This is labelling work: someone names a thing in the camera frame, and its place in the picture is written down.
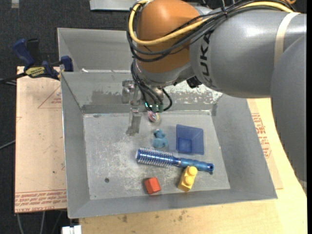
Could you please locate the grey metal bin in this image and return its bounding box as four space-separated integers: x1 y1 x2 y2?
57 27 278 219

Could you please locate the small multicoloured ball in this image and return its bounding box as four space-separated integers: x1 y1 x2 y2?
148 111 162 124

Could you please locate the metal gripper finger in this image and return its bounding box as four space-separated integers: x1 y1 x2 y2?
121 79 135 105
126 107 142 136

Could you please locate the yellow toy building block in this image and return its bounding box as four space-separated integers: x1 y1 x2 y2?
177 165 198 193

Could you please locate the red block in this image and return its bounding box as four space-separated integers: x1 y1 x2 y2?
143 176 162 195

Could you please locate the blue hairbrush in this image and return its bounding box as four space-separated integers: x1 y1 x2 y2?
135 148 215 174

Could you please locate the brown cardboard board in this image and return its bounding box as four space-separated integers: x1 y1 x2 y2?
14 65 285 214

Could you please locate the blue toy animal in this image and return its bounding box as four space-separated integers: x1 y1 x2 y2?
152 128 169 149

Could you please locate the blue square plastic cup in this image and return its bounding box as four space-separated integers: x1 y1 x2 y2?
175 124 205 156

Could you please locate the black cylinder on white bracket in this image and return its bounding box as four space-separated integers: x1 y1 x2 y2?
186 75 203 89

